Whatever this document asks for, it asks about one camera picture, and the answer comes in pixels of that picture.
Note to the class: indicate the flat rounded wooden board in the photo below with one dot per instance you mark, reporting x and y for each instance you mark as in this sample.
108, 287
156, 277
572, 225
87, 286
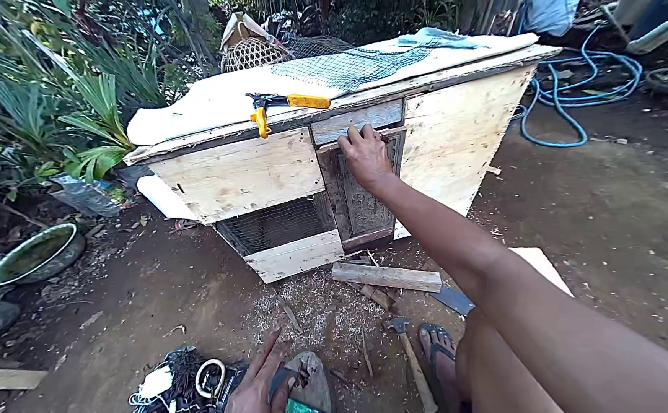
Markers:
315, 381

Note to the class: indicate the person's right fingers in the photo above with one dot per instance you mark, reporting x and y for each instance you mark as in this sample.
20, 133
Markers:
354, 134

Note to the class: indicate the short brown wood piece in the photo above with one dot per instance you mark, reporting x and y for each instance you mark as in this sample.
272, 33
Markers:
377, 296

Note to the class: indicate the person's left thumb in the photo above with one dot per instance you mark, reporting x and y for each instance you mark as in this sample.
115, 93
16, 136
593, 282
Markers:
282, 394

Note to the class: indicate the clear plastic bag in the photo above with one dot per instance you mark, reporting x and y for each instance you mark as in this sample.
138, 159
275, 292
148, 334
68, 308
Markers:
87, 196

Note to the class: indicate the thick weathered wood block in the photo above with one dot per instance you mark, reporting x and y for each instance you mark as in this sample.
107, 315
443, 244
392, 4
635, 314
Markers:
388, 276

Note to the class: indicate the person's left fingers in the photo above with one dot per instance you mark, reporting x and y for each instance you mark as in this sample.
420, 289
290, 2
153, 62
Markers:
265, 354

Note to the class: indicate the green leafy plants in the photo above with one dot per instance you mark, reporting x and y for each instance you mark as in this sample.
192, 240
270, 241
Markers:
93, 97

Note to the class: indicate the carved wooden door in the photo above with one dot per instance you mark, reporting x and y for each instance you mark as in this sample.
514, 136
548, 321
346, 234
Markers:
368, 201

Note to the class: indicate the woven bamboo basket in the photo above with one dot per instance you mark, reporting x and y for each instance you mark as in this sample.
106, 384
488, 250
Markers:
253, 55

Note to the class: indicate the green plastic piece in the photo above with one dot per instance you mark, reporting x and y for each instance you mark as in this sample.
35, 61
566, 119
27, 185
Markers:
298, 407

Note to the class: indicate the thin brown stick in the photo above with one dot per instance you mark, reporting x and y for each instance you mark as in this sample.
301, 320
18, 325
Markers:
366, 353

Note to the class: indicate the person's right hand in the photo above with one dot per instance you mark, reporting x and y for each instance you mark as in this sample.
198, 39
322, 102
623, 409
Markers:
365, 158

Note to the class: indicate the person's legs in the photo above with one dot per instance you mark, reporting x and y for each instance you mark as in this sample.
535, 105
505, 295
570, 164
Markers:
494, 373

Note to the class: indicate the white sack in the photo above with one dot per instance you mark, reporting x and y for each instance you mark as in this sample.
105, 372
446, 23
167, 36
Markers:
551, 14

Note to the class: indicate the pale wooden plank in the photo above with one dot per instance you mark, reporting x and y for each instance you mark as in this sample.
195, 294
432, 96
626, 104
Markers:
1, 379

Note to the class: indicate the pale plywood piece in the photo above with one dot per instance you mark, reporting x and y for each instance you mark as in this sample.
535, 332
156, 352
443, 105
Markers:
540, 267

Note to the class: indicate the wooden plywood cage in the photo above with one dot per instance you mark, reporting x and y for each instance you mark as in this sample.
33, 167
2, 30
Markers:
242, 172

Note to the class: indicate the dark grey flat sheet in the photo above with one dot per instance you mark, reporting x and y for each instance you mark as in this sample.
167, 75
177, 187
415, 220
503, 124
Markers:
453, 300

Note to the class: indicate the person's left hand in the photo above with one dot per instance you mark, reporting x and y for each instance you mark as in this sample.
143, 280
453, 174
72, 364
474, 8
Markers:
253, 393

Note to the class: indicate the blue green netting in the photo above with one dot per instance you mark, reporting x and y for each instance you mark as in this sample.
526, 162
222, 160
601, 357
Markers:
351, 66

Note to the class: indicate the person's right forearm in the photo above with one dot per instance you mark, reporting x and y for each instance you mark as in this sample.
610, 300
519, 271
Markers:
471, 252

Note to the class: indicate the round metal basin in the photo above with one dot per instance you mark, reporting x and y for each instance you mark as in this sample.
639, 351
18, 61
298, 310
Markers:
33, 256

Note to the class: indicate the thin wood strip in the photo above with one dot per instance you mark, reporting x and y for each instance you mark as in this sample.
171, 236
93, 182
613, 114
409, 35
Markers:
290, 314

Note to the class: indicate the flip-flop sandal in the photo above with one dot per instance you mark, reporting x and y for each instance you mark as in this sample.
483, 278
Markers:
437, 349

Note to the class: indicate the white rolled sheet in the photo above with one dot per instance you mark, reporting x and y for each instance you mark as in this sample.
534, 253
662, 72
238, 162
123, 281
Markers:
165, 198

